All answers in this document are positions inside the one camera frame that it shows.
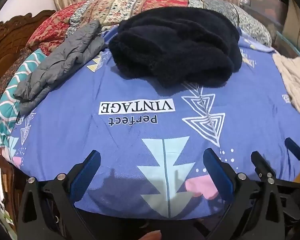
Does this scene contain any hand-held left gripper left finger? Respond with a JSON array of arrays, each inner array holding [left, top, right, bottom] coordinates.
[[17, 150, 102, 240]]

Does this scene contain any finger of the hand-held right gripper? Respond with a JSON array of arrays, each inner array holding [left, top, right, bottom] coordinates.
[[251, 151, 277, 183], [284, 137, 300, 179]]

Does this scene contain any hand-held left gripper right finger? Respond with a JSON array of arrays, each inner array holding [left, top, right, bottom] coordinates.
[[202, 148, 287, 240]]

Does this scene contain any cream spotted fleece garment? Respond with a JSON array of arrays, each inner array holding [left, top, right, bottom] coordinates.
[[272, 55, 300, 115]]

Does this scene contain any grey puffer jacket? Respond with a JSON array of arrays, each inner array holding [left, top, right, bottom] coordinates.
[[13, 20, 105, 117]]

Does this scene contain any dark navy fleece garment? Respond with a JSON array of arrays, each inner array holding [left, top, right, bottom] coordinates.
[[108, 7, 243, 89]]

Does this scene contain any person's left hand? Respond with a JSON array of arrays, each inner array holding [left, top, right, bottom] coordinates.
[[139, 231, 163, 240]]

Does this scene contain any blue printed bed sheet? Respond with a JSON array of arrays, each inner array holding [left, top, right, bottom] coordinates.
[[9, 26, 300, 219]]

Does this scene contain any wooden nightstand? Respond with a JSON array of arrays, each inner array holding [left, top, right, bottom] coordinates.
[[0, 145, 23, 240]]

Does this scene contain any teal wavy-pattern blanket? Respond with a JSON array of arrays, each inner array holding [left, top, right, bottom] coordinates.
[[0, 49, 47, 148]]

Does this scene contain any dark floral pillow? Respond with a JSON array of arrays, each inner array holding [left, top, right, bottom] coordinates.
[[0, 47, 33, 110]]

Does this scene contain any cardboard box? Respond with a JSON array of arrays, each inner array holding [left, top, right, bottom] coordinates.
[[281, 0, 300, 47]]

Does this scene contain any clear plastic storage box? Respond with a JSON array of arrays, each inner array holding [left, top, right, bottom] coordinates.
[[240, 0, 290, 43]]

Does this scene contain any carved wooden headboard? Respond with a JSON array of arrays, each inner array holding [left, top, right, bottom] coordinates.
[[0, 9, 56, 90]]

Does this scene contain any floral patchwork quilt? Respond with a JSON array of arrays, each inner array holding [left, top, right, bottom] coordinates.
[[26, 0, 273, 55]]

